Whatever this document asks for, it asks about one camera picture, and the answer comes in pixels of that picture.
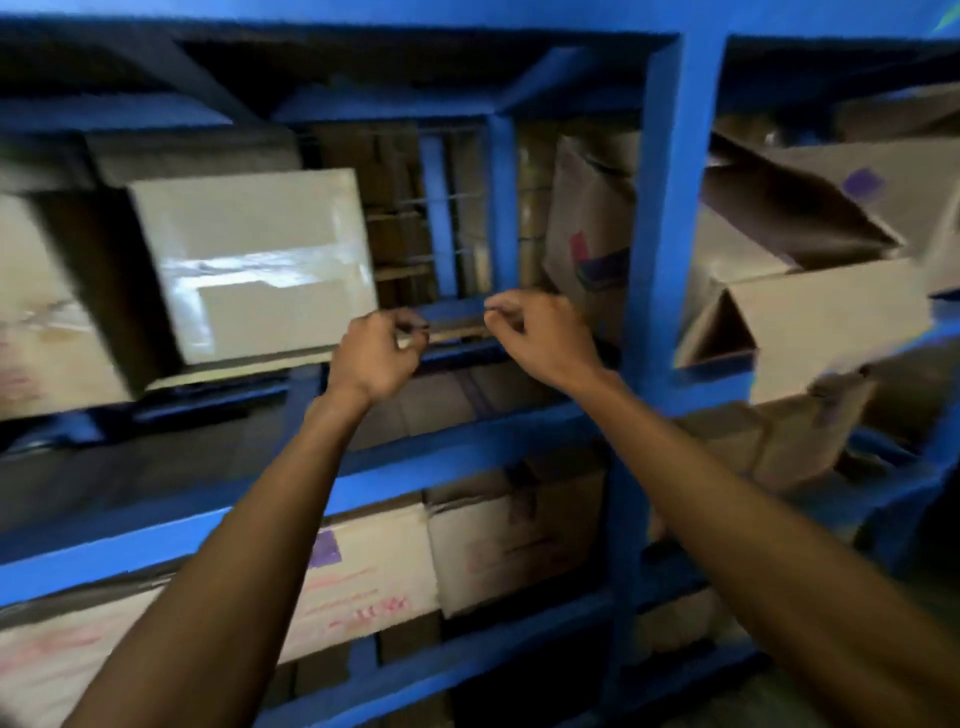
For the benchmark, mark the person's right hand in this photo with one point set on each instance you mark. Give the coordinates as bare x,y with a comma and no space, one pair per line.
547,337

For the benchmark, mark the person's left hand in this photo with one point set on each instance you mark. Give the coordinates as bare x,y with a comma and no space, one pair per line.
375,360

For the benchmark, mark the blue metal shelving rack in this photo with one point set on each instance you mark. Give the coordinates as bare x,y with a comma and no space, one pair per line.
675,187

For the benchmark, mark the person's left forearm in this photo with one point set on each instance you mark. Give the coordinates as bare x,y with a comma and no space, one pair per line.
225,585

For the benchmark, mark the person's right forearm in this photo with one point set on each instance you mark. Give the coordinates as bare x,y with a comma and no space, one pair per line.
750,540

